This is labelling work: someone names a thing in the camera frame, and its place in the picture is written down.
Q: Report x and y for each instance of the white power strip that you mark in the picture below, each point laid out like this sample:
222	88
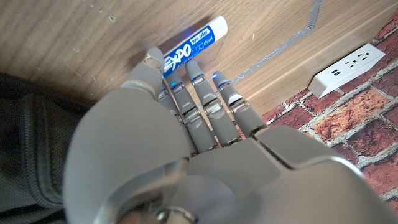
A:
346	70

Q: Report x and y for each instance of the blue white marker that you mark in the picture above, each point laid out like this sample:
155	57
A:
192	45

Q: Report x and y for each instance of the black backpack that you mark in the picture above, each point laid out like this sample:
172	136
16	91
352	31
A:
31	140

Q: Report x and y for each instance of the red brick print backdrop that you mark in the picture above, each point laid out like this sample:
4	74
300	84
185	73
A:
351	124

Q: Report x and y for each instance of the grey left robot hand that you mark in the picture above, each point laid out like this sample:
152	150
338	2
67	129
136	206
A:
186	161

